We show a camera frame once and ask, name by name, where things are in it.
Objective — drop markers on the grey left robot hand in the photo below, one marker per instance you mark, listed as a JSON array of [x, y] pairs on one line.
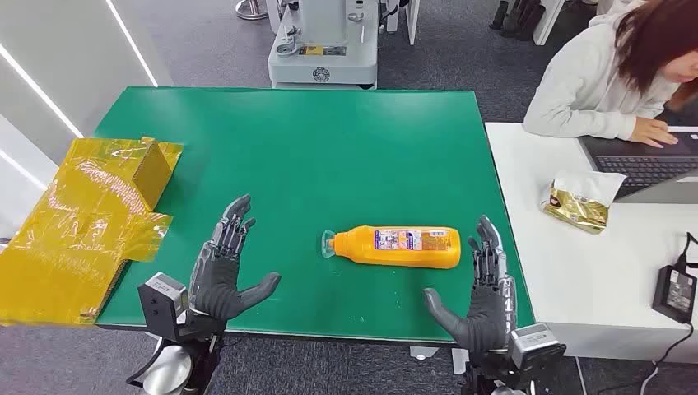
[[215, 283]]

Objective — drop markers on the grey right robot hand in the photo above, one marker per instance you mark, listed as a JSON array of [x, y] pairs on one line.
[[488, 316]]

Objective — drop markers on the orange detergent bottle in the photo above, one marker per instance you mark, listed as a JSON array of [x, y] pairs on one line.
[[401, 248]]

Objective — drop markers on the white table foot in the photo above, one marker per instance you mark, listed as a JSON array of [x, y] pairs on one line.
[[424, 353], [459, 361]]

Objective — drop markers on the white desk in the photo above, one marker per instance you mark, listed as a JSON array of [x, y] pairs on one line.
[[589, 272]]

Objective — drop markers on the gold and white snack bag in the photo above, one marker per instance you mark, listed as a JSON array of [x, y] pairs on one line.
[[578, 204]]

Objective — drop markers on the yellow taped cardboard box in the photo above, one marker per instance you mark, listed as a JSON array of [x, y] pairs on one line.
[[76, 234]]

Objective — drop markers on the green table mat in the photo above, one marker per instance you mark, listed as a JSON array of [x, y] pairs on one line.
[[327, 152]]

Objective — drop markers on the black power adapter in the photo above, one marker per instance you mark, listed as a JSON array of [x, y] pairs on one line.
[[675, 291]]

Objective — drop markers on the dark laptop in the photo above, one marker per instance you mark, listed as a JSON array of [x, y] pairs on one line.
[[643, 166]]

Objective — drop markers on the person's hand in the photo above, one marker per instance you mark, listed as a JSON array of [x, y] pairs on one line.
[[651, 132]]

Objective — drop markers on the white machine base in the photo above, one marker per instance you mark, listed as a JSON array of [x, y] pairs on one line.
[[322, 60]]

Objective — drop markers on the chrome stand base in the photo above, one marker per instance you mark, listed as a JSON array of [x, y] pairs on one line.
[[251, 10]]

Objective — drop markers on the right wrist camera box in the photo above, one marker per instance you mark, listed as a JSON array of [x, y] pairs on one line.
[[534, 343]]

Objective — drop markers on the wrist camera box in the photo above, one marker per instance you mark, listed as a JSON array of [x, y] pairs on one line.
[[534, 343], [161, 302]]

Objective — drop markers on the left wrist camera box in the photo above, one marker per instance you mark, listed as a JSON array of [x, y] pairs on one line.
[[161, 302]]

